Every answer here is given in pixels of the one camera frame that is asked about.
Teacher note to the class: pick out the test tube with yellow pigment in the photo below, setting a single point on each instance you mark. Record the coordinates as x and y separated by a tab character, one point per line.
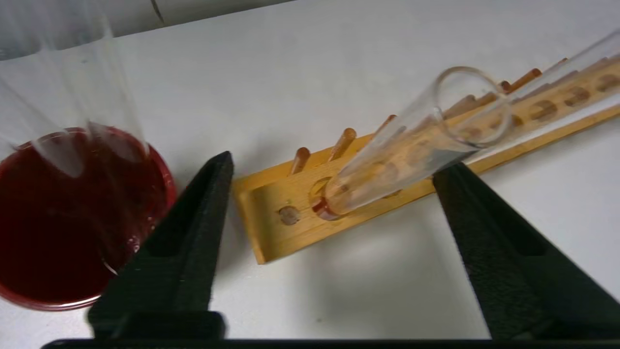
557	72

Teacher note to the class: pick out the wooden test tube rack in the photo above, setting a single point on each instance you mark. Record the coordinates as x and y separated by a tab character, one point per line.
271	232

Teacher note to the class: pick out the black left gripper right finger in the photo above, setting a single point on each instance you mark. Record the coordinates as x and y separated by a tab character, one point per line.
523	281

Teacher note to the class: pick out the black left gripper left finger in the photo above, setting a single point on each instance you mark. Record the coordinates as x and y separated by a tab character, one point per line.
174	271

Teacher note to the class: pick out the test tube with red pigment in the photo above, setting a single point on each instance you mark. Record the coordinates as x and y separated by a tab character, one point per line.
387	165

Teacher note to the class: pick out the dark red cup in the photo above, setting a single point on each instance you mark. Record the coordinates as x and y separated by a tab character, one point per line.
53	223

